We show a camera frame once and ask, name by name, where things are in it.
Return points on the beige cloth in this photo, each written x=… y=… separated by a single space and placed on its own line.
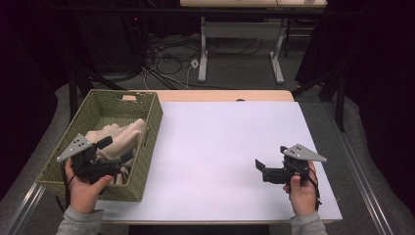
x=125 y=137

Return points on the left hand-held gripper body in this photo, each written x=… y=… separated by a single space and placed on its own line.
x=85 y=164

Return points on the aluminium floor rail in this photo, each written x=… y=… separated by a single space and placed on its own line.
x=23 y=209
x=362 y=176

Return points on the white power plug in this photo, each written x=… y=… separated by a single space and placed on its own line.
x=194 y=63

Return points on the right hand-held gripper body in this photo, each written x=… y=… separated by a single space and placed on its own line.
x=295 y=163

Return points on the black metal stand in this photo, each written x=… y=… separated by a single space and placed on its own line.
x=341 y=98
x=73 y=94

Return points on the person's left hand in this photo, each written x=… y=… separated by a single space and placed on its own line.
x=83 y=196

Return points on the green woven basket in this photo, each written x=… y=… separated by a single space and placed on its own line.
x=143 y=137

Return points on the person's right hand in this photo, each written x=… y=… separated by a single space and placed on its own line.
x=303 y=196

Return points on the white table mat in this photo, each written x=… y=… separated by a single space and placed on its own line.
x=212 y=156

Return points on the white-legged desk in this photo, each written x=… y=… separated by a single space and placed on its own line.
x=241 y=30

